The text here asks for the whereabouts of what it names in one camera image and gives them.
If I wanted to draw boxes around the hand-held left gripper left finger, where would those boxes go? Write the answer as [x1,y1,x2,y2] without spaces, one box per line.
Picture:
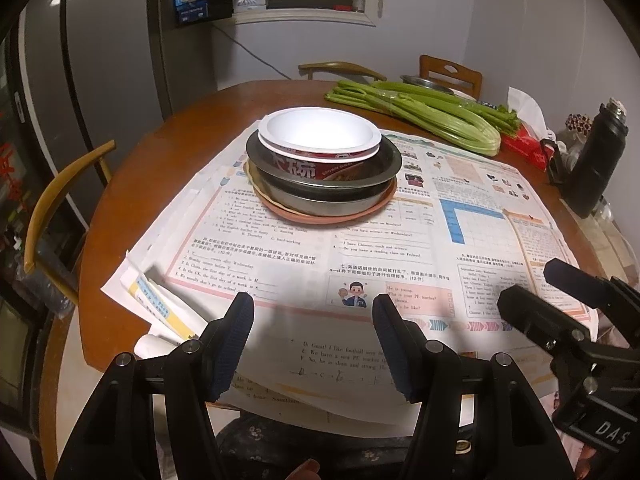
[52,291,256,480]

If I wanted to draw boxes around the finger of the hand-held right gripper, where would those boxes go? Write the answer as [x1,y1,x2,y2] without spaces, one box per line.
[543,258,640,331]
[497,286,617,402]

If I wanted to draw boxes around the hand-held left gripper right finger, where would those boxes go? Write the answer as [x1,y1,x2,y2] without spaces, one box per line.
[371,294,576,480]

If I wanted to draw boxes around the orange plastic plate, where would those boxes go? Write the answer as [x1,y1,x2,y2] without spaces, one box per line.
[252,175,399,231]

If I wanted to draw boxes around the round metal pan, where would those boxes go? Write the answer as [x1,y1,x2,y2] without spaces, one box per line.
[257,180,396,218]

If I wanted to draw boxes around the yellow plastic plate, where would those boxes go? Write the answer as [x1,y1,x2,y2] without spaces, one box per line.
[246,157,301,218]

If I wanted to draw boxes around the stainless steel bowl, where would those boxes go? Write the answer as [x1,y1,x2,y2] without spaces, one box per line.
[245,127,404,192]

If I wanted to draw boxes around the red paper noodle bowl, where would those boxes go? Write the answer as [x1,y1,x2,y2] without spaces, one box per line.
[258,107,382,155]
[260,132,382,182]

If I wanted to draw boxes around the printed exam worksheet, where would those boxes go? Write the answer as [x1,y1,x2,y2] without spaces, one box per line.
[165,127,593,323]
[215,305,556,428]

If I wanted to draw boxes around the glass jar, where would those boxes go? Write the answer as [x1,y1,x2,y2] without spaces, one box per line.
[592,195,631,226]

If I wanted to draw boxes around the yellow blue booklet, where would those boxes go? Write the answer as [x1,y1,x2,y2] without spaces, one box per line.
[127,272,201,342]

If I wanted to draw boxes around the black thermos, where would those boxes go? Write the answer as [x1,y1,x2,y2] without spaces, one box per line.
[565,101,629,219]

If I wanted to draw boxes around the dark floral cloth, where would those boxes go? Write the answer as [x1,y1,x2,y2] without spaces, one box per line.
[215,412,416,480]

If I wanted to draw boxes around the red tissue pack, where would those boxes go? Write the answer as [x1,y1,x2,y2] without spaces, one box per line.
[500,86,563,171]

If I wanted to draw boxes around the loose white paper sheets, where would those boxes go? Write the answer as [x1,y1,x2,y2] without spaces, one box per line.
[100,157,261,358]

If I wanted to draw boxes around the patterned pouch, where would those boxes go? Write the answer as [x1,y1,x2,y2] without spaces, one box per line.
[565,112,599,137]

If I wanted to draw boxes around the leafy celery stalks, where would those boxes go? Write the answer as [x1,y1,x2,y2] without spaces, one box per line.
[380,80,521,136]

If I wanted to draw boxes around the celery bunch with root end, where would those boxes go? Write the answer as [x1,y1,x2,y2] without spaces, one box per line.
[325,80,502,157]

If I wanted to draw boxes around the metal basin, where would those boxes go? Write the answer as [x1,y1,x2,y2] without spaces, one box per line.
[400,74,468,99]

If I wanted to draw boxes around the yellow wooden chair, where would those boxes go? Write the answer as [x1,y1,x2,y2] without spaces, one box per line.
[22,140,117,308]

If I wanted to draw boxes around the wooden chair with cutout backrest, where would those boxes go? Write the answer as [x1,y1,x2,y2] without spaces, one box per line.
[419,54,483,102]

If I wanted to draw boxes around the wooden chair with curved backrest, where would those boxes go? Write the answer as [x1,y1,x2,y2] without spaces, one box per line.
[298,61,388,83]

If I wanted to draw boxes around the grey refrigerator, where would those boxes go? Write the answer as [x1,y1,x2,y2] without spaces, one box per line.
[17,0,221,221]

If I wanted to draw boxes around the blue box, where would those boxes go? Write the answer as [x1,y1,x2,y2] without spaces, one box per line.
[172,0,211,26]

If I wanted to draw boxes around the black thermos strap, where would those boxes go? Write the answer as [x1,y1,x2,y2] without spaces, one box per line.
[546,141,577,187]

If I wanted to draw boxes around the wall cable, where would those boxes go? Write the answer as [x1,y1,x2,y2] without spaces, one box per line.
[212,25,307,82]

